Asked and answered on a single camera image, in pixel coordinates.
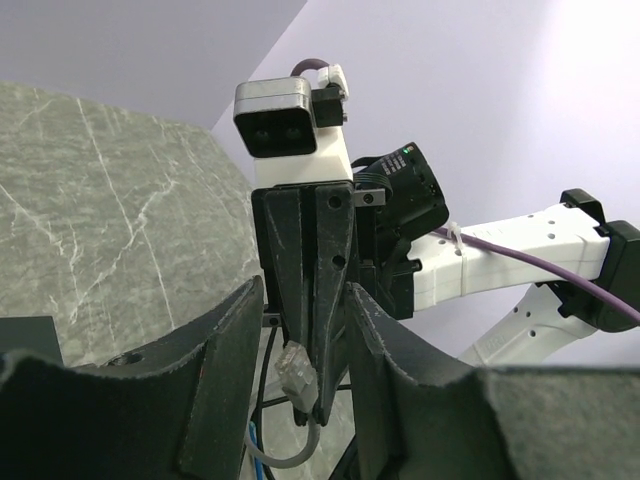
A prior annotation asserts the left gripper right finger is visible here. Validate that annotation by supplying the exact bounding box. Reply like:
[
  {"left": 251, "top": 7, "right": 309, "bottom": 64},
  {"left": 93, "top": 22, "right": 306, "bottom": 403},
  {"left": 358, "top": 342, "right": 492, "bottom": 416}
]
[{"left": 345, "top": 284, "right": 639, "bottom": 479}]

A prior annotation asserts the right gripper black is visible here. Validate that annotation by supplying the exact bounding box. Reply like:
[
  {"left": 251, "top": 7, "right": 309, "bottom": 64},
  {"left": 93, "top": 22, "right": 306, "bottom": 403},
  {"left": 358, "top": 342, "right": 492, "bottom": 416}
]
[{"left": 251, "top": 182, "right": 415, "bottom": 425}]

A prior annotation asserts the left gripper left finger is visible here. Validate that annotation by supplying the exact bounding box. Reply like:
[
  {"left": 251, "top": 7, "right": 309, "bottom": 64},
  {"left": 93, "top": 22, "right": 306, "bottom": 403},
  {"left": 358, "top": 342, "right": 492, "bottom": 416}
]
[{"left": 1, "top": 277, "right": 264, "bottom": 479}]

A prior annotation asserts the blue ethernet cable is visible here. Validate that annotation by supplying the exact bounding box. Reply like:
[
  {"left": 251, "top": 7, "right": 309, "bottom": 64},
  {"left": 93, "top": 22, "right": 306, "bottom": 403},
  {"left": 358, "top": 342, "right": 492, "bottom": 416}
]
[{"left": 247, "top": 422, "right": 269, "bottom": 480}]

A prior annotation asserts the black ethernet cable short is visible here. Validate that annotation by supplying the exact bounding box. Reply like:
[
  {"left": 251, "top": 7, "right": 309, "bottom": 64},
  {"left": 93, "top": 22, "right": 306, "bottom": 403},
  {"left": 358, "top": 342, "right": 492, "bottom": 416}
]
[{"left": 250, "top": 327, "right": 354, "bottom": 427}]

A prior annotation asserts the black network switch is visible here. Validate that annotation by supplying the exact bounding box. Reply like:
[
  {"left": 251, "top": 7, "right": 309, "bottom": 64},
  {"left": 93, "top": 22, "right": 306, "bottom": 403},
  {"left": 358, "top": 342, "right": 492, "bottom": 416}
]
[{"left": 0, "top": 316, "right": 63, "bottom": 365}]

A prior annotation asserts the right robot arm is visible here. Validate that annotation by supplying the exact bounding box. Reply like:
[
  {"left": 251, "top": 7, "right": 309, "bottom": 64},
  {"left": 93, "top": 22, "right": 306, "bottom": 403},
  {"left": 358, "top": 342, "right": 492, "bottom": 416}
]
[{"left": 252, "top": 143, "right": 639, "bottom": 425}]

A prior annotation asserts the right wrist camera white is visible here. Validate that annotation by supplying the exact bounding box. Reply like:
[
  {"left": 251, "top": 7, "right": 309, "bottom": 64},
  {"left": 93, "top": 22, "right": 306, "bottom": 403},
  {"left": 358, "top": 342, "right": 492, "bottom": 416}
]
[{"left": 233, "top": 59, "right": 353, "bottom": 189}]

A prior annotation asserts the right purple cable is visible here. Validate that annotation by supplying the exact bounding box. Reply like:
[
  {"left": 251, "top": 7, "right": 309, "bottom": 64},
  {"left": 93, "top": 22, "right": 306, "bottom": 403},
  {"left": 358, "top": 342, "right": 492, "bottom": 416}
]
[{"left": 289, "top": 58, "right": 640, "bottom": 324}]

